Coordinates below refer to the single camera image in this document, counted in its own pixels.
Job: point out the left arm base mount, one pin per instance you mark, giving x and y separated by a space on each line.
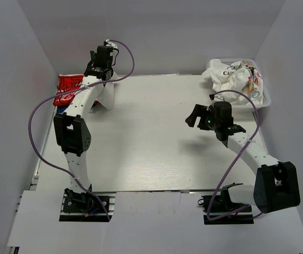
87 209

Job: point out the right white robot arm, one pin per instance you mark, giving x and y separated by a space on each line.
276 183

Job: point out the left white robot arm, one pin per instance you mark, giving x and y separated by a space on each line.
70 127

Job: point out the folded blue shirt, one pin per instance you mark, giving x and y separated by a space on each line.
61 109

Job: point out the white plastic basket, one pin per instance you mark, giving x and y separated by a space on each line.
262 103

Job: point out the folded red coca-cola shirt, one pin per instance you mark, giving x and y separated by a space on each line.
66 86

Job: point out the white colourful print t shirt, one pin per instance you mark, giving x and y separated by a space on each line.
236 82

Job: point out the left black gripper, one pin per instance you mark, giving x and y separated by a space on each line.
95 58

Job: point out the green and white t shirt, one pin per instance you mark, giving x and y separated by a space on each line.
106 97

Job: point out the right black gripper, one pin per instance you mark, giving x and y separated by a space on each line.
198 111

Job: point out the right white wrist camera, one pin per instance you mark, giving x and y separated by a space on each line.
216 97

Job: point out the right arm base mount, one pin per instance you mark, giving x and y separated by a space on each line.
220 209

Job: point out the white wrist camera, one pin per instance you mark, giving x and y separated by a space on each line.
216 97
109 43

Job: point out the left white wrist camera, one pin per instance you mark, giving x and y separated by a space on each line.
109 43

